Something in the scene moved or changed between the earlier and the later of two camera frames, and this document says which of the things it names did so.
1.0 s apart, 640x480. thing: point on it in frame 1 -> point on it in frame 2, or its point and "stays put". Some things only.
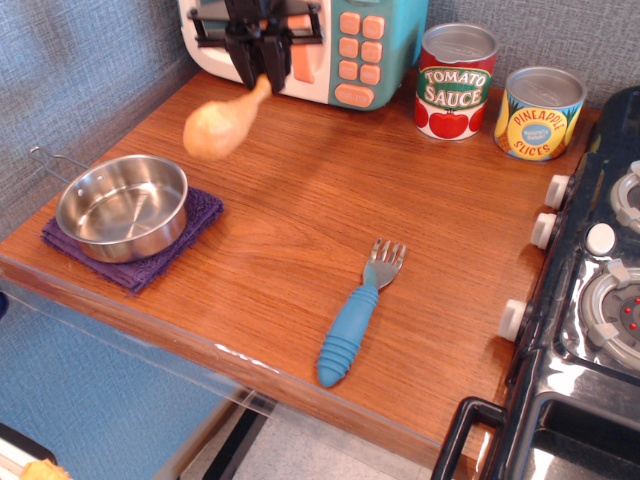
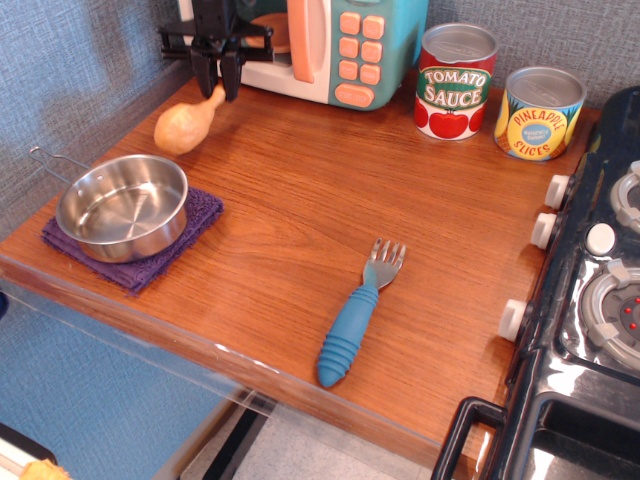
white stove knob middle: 543,230 stays put
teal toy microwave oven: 368,57 stays put
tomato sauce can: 455,80 stays put
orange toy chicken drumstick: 215,129 -> 181,128
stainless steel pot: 126,208 stays put
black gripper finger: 245,51 -> 206,69
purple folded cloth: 136,275 stays put
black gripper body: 263,22 -> 216,35
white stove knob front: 511,318 stays put
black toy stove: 572,407 stays put
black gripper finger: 278,54 -> 230,69
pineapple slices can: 539,113 stays put
